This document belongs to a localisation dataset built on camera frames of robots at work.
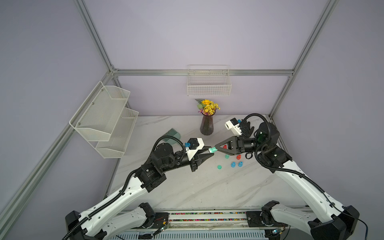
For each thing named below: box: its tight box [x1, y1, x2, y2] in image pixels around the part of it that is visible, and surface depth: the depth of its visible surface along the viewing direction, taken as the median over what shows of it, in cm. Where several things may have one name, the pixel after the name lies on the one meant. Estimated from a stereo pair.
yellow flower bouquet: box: [194, 98, 221, 116], surface depth 95 cm
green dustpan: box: [163, 128, 182, 145], surface depth 110 cm
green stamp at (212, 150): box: [208, 147, 218, 153], surface depth 58 cm
